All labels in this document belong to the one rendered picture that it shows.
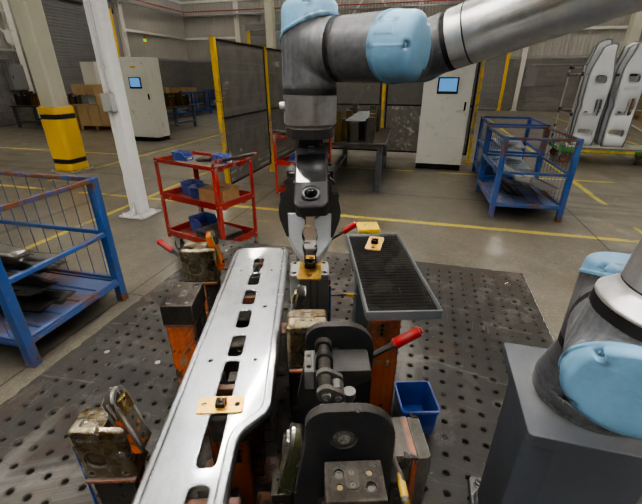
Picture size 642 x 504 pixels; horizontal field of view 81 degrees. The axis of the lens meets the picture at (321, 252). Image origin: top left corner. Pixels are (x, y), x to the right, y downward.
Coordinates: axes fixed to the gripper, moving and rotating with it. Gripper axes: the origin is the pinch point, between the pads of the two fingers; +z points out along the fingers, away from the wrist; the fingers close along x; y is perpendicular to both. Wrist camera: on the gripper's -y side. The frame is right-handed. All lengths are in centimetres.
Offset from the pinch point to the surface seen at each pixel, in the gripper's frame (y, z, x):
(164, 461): -16.4, 28.0, 22.0
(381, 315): 1.6, 12.0, -12.5
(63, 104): 605, 15, 459
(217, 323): 19.6, 27.9, 24.2
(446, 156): 641, 102, -204
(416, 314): 2.1, 11.9, -18.8
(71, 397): 23, 58, 72
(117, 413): -14.0, 20.7, 29.1
